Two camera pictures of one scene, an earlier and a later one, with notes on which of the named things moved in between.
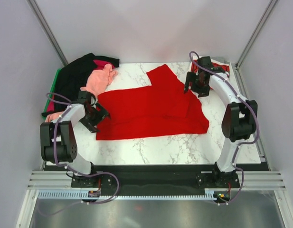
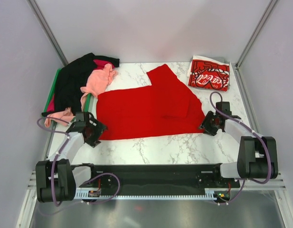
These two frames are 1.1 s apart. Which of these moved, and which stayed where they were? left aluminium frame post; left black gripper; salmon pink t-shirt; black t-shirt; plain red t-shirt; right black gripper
Moved: left black gripper; right black gripper
Stayed: salmon pink t-shirt; plain red t-shirt; left aluminium frame post; black t-shirt
